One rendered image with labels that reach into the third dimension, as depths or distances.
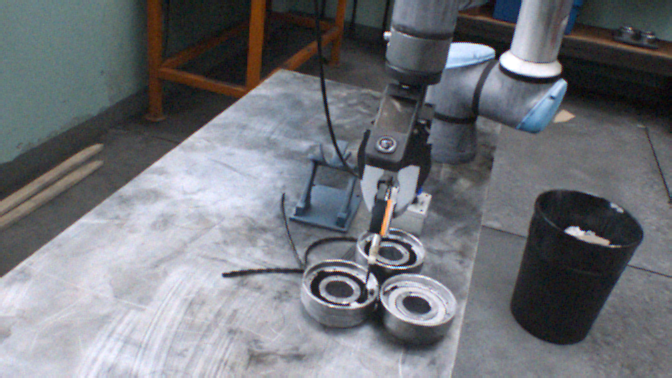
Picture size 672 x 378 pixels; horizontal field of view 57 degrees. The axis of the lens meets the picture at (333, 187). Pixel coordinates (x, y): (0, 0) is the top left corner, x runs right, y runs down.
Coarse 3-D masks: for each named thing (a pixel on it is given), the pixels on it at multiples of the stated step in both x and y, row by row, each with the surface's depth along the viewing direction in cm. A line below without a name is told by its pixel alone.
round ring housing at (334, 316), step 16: (304, 272) 85; (352, 272) 89; (304, 288) 83; (320, 288) 84; (336, 288) 87; (352, 288) 86; (368, 288) 86; (304, 304) 83; (320, 304) 80; (368, 304) 81; (320, 320) 83; (336, 320) 81; (352, 320) 81
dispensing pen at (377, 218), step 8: (384, 184) 85; (392, 184) 84; (376, 200) 83; (384, 200) 83; (376, 208) 83; (384, 208) 82; (376, 216) 83; (376, 224) 82; (368, 232) 84; (376, 232) 82; (376, 240) 84; (376, 248) 84; (376, 256) 84; (368, 264) 84; (368, 272) 84
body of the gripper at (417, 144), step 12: (396, 72) 74; (408, 72) 74; (408, 84) 76; (420, 84) 74; (432, 84) 75; (420, 108) 81; (432, 108) 82; (372, 120) 78; (420, 120) 77; (420, 132) 77; (408, 144) 79; (420, 144) 78; (408, 156) 79
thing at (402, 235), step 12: (360, 240) 94; (408, 240) 97; (360, 252) 91; (384, 252) 96; (396, 252) 96; (420, 252) 95; (360, 264) 92; (396, 264) 92; (420, 264) 91; (384, 276) 90
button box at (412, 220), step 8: (392, 192) 107; (416, 200) 105; (424, 200) 106; (408, 208) 103; (416, 208) 103; (424, 208) 104; (400, 216) 104; (408, 216) 103; (416, 216) 103; (424, 216) 102; (392, 224) 105; (400, 224) 104; (408, 224) 104; (416, 224) 103; (408, 232) 105; (416, 232) 104
